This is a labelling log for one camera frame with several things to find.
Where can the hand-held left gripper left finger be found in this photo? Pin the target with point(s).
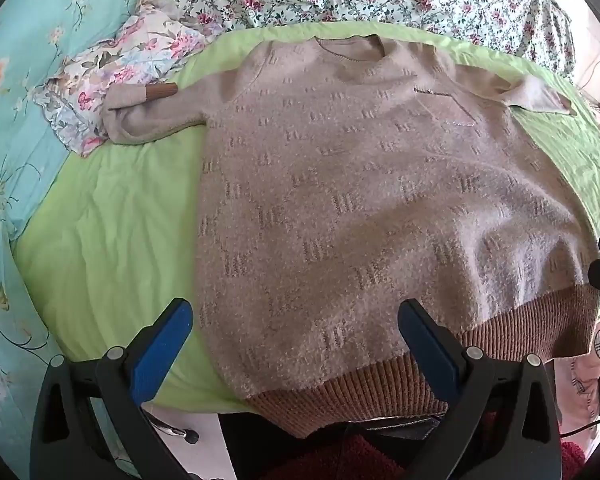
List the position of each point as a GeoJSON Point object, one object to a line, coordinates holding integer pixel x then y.
{"type": "Point", "coordinates": [164, 347]}

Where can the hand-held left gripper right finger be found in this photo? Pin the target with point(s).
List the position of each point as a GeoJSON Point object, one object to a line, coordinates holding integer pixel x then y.
{"type": "Point", "coordinates": [430, 350]}

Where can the beige knitted sweater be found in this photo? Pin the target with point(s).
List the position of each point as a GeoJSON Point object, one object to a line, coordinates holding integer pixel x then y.
{"type": "Point", "coordinates": [355, 185]}

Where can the pink cartoon print cloth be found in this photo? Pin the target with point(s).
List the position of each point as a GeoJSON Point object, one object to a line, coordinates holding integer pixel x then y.
{"type": "Point", "coordinates": [580, 385]}

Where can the small metal object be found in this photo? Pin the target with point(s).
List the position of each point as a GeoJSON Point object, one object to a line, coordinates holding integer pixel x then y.
{"type": "Point", "coordinates": [177, 431]}

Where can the green bed sheet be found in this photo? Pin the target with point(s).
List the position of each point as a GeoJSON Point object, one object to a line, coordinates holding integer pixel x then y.
{"type": "Point", "coordinates": [120, 240]}

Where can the dark cloth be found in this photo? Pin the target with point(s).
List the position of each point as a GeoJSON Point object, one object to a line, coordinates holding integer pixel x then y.
{"type": "Point", "coordinates": [260, 427]}

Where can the pastel floral pillow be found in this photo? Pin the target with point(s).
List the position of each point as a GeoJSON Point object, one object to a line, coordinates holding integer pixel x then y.
{"type": "Point", "coordinates": [130, 55]}

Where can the teal floral quilt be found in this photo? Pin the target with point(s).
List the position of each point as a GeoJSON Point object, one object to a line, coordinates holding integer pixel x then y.
{"type": "Point", "coordinates": [20, 85]}

